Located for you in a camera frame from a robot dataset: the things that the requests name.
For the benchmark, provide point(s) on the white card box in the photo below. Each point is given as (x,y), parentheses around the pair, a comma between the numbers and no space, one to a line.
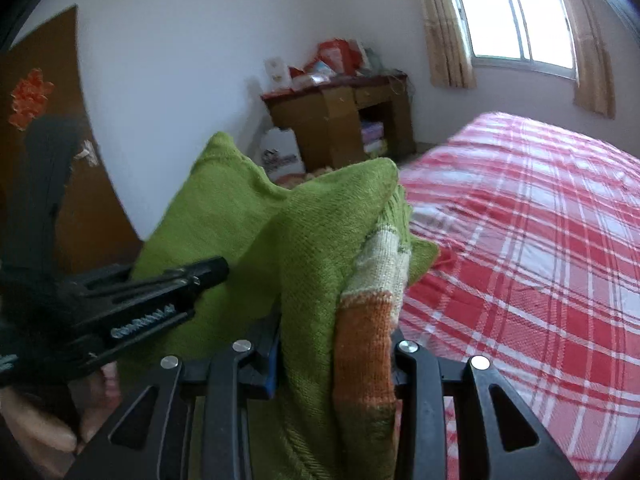
(277,72)

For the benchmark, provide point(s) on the orange door decoration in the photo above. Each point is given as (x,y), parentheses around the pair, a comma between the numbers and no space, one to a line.
(30,97)

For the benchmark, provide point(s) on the brown wooden desk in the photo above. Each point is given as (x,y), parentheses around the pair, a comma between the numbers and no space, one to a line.
(320,125)

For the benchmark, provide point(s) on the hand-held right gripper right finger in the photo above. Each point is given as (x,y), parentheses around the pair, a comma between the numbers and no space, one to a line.
(415,375)

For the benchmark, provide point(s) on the green striped knit sweater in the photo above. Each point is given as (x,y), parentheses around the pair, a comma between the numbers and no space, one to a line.
(310,270)

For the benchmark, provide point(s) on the purple box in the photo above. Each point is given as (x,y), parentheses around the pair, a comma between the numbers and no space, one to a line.
(372,132)

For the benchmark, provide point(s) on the white paper bag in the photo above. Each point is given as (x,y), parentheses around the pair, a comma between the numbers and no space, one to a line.
(282,155)

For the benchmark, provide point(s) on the sliding glass window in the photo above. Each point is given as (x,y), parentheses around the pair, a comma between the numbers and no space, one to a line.
(510,10)

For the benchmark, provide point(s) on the beige patterned curtain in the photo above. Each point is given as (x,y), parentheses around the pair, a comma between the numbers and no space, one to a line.
(595,70)
(445,35)

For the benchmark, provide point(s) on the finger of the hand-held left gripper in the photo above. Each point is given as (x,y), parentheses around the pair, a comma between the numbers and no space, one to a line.
(200,272)
(47,170)

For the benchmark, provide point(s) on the red plaid bed blanket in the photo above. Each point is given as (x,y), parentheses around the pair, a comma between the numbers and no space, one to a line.
(525,260)

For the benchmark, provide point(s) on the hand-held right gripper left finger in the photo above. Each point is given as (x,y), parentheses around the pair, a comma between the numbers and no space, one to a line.
(272,370)

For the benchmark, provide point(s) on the brown wooden door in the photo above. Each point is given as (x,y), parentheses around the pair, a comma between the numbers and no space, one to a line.
(100,200)

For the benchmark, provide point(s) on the person's left hand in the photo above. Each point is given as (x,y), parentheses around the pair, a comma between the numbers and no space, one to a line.
(30,425)

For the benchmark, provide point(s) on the plastic wrapped packet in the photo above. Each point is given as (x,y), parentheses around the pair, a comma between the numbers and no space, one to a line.
(315,76)

